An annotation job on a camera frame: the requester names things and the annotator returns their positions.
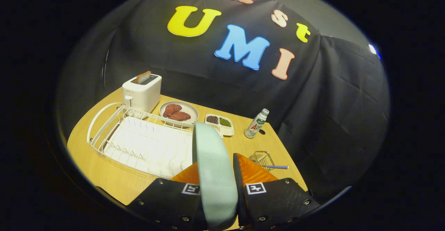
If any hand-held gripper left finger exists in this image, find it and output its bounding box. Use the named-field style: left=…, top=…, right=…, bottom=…
left=126, top=162, right=209, bottom=231

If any brown toast slice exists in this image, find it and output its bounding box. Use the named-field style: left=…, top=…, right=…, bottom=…
left=135, top=71, right=152, bottom=84

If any white toaster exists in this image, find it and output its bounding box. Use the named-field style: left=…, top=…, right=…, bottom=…
left=122, top=74, right=162, bottom=113

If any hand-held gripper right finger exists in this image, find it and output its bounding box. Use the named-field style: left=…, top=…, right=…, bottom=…
left=232, top=153, right=320, bottom=231

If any black backdrop cloth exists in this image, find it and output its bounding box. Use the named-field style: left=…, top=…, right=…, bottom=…
left=57, top=0, right=390, bottom=204

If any white wire dish rack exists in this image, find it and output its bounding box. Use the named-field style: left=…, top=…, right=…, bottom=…
left=87, top=102, right=195, bottom=179

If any pale green plate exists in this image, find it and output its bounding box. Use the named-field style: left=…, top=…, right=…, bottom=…
left=192, top=122, right=238, bottom=231

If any grey plate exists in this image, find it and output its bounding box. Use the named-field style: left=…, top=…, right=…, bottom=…
left=159, top=101, right=199, bottom=127

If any metal wire basket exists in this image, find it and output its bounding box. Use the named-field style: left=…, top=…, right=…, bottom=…
left=249, top=151, right=275, bottom=172

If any white divided tray with beans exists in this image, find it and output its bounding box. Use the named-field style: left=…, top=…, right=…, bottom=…
left=205, top=114, right=234, bottom=137

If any white drink bottle, green label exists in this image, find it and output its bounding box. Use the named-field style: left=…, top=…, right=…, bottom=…
left=244, top=108, right=270, bottom=139

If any red meat patty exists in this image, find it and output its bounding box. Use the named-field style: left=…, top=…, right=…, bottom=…
left=169, top=112, right=191, bottom=122
left=163, top=104, right=182, bottom=118

